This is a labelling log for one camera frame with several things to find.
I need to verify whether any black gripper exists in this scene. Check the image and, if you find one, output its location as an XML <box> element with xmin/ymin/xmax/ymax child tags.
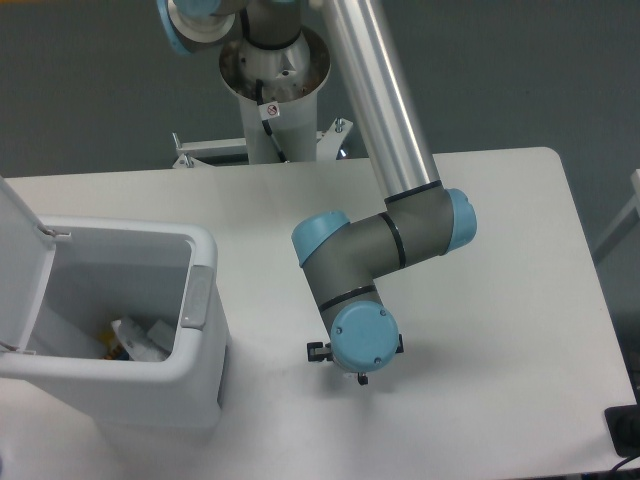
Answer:
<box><xmin>306</xmin><ymin>334</ymin><xmax>404</xmax><ymax>386</ymax></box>

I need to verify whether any white metal base frame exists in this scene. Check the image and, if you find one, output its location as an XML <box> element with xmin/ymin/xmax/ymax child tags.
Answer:
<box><xmin>172</xmin><ymin>117</ymin><xmax>354</xmax><ymax>169</ymax></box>

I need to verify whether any black device at table edge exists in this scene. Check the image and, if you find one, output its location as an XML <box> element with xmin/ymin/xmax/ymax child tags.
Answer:
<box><xmin>604</xmin><ymin>404</ymin><xmax>639</xmax><ymax>457</ymax></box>

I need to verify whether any colourful box in trash can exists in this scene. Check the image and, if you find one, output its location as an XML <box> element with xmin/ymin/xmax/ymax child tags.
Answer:
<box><xmin>98</xmin><ymin>330</ymin><xmax>130</xmax><ymax>361</ymax></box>

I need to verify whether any white trash can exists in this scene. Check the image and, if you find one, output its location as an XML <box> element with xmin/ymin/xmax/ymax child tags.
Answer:
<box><xmin>1</xmin><ymin>213</ymin><xmax>230</xmax><ymax>429</ymax></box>

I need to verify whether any clear plastic syringe wrapper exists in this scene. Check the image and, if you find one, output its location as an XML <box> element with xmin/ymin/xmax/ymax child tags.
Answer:
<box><xmin>111</xmin><ymin>316</ymin><xmax>168</xmax><ymax>362</ymax></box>

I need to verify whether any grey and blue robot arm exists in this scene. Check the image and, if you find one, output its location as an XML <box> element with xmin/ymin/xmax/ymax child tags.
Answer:
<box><xmin>156</xmin><ymin>1</ymin><xmax>477</xmax><ymax>384</ymax></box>

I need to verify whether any black cable on pedestal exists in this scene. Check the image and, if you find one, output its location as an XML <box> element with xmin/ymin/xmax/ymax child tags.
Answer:
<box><xmin>254</xmin><ymin>78</ymin><xmax>291</xmax><ymax>164</ymax></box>

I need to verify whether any white frame at right edge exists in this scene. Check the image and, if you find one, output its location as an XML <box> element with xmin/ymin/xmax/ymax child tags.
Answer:
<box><xmin>592</xmin><ymin>169</ymin><xmax>639</xmax><ymax>265</ymax></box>

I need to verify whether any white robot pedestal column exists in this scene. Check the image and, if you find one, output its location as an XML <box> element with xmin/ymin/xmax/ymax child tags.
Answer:
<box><xmin>219</xmin><ymin>26</ymin><xmax>330</xmax><ymax>164</ymax></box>

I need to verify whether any white paper in trash can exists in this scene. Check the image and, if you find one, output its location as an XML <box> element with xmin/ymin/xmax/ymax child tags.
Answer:
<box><xmin>146</xmin><ymin>320</ymin><xmax>175</xmax><ymax>353</ymax></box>

